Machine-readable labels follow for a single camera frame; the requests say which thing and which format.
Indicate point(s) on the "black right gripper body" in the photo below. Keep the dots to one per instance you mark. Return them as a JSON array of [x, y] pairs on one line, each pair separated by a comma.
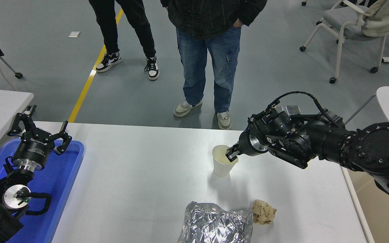
[[245, 145]]

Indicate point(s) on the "white frame grey seat chair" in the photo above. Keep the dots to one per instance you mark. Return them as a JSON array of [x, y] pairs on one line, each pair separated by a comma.
[[341, 20]]

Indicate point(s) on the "tan paper ball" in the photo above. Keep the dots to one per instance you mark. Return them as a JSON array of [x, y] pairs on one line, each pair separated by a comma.
[[263, 212]]

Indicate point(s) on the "silver foil tray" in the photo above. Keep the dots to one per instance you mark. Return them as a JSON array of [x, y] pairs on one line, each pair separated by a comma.
[[214, 226]]

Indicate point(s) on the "silver floor socket plate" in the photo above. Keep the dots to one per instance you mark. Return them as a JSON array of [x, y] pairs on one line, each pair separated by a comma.
[[292, 109]]

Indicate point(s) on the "white wheeled chair leg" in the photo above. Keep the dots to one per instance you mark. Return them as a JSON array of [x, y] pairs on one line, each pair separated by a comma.
[[319, 23]]

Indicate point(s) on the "blue plastic tray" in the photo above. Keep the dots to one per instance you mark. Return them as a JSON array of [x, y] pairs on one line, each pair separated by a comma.
[[62, 175]]

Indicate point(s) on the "large pale plastic bin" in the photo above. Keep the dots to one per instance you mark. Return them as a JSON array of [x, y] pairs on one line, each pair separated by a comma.
[[377, 216]]

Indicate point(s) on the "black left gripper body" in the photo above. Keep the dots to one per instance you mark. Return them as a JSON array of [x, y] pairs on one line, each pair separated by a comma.
[[32, 148]]

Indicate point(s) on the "person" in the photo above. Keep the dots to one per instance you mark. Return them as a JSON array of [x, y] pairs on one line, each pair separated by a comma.
[[198, 60], [110, 33]]

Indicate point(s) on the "white paper cup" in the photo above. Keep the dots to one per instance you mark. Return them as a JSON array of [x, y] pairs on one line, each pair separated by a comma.
[[219, 168]]

